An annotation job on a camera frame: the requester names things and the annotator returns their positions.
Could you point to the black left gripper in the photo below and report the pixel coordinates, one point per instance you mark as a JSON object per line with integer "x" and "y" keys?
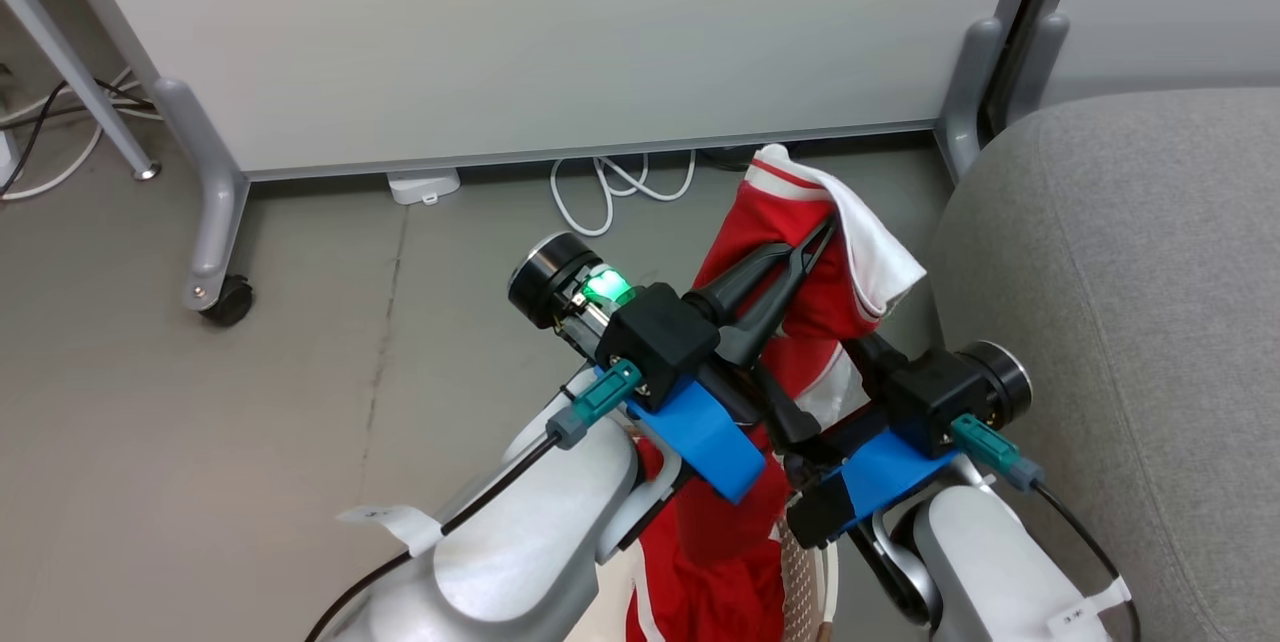
{"x": 545, "y": 277}

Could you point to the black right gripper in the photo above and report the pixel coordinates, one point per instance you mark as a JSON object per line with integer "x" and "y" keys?
{"x": 1000, "y": 377}

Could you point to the red and white garment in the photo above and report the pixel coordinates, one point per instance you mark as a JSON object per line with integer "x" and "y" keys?
{"x": 770, "y": 222}

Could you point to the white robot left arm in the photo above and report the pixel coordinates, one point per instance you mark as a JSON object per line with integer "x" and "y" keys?
{"x": 520, "y": 542}

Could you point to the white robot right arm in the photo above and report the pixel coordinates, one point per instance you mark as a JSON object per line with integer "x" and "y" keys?
{"x": 990, "y": 562}

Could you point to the beige perforated laundry basket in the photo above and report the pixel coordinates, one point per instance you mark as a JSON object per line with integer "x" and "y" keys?
{"x": 805, "y": 572}

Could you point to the grey fabric sofa seat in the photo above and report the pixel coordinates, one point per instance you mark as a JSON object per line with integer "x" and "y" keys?
{"x": 1130, "y": 322}

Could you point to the white partition panel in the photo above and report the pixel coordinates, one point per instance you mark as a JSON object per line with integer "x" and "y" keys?
{"x": 550, "y": 22}

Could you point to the white power adapter box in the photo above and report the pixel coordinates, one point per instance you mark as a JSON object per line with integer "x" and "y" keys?
{"x": 422, "y": 185}

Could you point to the light grey partition panel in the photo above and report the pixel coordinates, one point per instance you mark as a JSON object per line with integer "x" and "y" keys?
{"x": 1170, "y": 2}

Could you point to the black caster wheel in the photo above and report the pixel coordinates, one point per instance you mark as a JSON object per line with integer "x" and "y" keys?
{"x": 228, "y": 302}

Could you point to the grey partition leg with caster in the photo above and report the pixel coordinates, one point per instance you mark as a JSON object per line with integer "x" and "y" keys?
{"x": 205, "y": 212}

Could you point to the grey metal table leg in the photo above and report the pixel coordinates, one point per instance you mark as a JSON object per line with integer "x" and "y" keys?
{"x": 70, "y": 62}

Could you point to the blue left camera mount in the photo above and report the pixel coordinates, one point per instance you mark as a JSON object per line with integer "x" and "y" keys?
{"x": 700, "y": 432}

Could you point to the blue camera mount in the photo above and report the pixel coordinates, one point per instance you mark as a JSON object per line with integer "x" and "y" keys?
{"x": 700, "y": 432}
{"x": 890, "y": 472}

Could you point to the blue right camera mount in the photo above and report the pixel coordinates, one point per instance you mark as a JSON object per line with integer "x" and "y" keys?
{"x": 890, "y": 472}

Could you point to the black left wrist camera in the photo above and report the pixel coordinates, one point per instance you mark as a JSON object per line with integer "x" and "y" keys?
{"x": 655, "y": 337}

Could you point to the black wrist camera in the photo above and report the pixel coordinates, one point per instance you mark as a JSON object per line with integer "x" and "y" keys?
{"x": 655, "y": 337}
{"x": 935, "y": 397}

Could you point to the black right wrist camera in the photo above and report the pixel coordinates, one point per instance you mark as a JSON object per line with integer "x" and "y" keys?
{"x": 935, "y": 397}

